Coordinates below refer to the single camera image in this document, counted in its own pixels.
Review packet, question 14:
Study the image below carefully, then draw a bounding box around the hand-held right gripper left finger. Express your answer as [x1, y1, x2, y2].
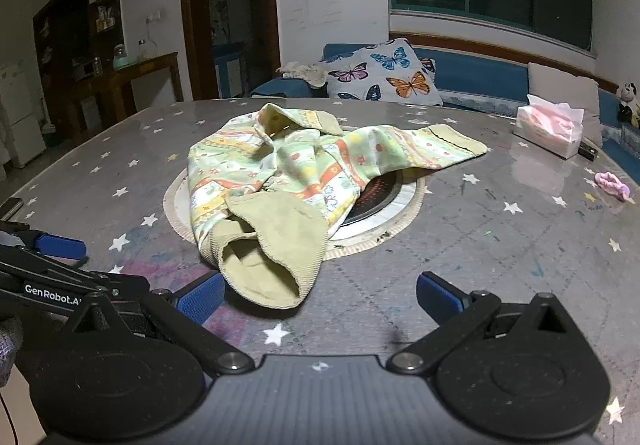
[65, 271, 256, 376]

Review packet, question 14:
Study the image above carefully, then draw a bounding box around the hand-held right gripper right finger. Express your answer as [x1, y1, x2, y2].
[387, 271, 578, 376]

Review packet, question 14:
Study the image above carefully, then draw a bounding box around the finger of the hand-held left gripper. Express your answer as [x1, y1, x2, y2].
[50, 269, 151, 299]
[29, 231, 89, 262]

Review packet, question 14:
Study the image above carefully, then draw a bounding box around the green patterned child's garment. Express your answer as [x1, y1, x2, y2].
[187, 102, 488, 310]

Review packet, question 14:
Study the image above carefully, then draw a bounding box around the grey star print tablecloth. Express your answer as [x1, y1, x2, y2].
[0, 95, 640, 445]

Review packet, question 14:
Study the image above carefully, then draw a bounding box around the round table stove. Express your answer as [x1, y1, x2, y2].
[340, 174, 418, 233]

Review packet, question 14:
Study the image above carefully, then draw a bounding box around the white refrigerator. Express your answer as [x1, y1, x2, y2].
[0, 61, 45, 169]

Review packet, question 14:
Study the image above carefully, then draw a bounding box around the wooden side table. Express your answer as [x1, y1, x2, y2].
[67, 52, 184, 131]

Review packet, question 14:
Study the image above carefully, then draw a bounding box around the pink tissue pack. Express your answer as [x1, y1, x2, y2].
[514, 94, 586, 160]

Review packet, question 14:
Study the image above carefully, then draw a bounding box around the pink hair scrunchie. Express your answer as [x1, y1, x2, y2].
[595, 171, 635, 202]

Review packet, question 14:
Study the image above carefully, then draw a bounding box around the dark wooden shelf cabinet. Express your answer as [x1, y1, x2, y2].
[32, 0, 123, 76]

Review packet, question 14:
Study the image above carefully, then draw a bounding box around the blue sofa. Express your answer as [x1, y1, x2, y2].
[250, 42, 640, 161]

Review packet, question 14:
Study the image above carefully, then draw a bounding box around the butterfly print pillow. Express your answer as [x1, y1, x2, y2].
[325, 38, 443, 107]

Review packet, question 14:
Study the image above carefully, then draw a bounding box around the beige cushion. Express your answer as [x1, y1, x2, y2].
[527, 62, 603, 148]

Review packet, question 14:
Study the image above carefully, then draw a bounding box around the beige cloth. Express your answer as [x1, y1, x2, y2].
[276, 62, 328, 88]

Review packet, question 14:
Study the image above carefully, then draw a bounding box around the panda plush toy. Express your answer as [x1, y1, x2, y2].
[616, 81, 640, 128]

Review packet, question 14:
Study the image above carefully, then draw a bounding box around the round white stove ring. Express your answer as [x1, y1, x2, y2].
[165, 170, 426, 262]

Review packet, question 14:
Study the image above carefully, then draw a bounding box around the dark wooden door frame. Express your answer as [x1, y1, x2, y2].
[178, 0, 281, 101]

